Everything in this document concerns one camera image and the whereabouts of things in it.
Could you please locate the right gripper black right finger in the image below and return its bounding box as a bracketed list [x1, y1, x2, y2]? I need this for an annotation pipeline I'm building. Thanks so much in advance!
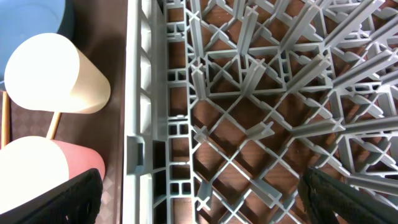
[298, 167, 397, 223]

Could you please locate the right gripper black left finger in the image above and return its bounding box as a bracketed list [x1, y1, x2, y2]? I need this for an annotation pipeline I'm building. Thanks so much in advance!
[1, 168, 103, 223]

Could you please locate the pink cup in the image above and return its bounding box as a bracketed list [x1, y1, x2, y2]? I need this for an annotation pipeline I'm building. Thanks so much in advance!
[1, 136, 105, 213]

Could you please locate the wooden chopstick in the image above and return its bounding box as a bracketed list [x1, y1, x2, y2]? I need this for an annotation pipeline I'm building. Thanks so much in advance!
[1, 91, 10, 149]
[46, 112, 61, 139]

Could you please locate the cream white cup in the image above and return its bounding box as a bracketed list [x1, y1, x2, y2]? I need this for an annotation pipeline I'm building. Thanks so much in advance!
[4, 33, 111, 114]

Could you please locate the dark blue plate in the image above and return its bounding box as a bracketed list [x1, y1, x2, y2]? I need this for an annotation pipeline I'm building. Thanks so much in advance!
[1, 0, 74, 91]

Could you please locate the grey plastic dishwasher rack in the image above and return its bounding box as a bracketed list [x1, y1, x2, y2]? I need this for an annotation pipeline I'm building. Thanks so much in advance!
[121, 0, 397, 223]

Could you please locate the brown serving tray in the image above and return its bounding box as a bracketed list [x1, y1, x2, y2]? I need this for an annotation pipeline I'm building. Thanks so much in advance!
[0, 0, 129, 224]

